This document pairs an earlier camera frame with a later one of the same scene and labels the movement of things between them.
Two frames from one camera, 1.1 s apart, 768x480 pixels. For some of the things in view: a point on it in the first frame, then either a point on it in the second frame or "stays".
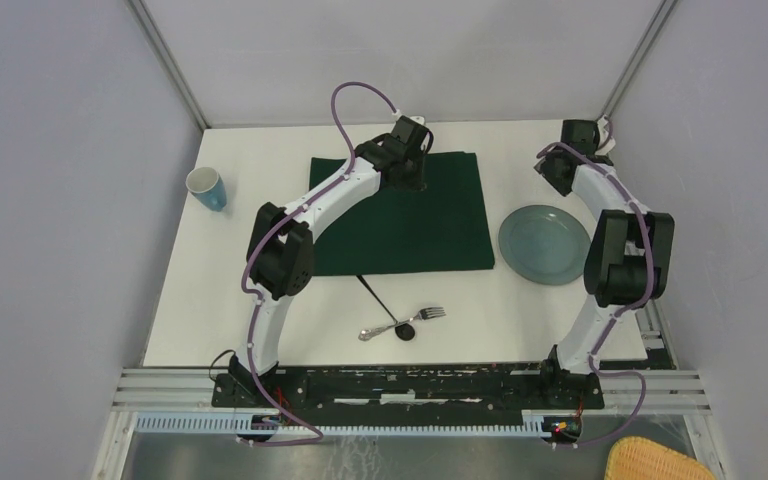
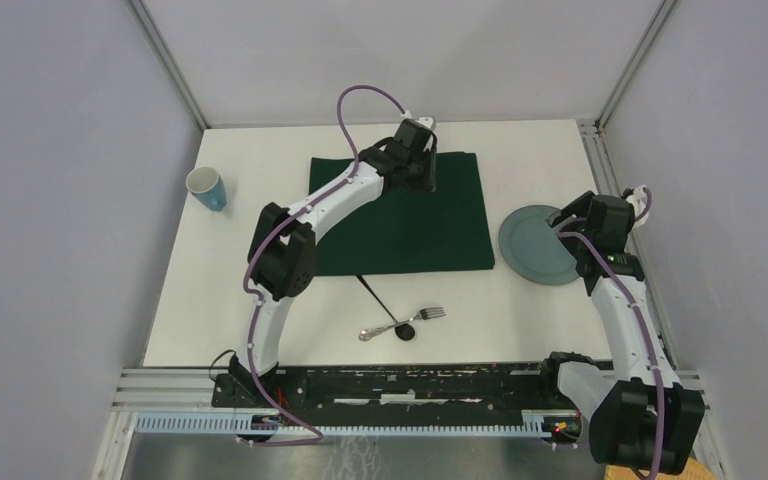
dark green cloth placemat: x=441 y=227 stays
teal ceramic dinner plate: x=544 y=245 stays
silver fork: x=367 y=334 stays
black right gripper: x=547 y=166 -> x=580 y=206
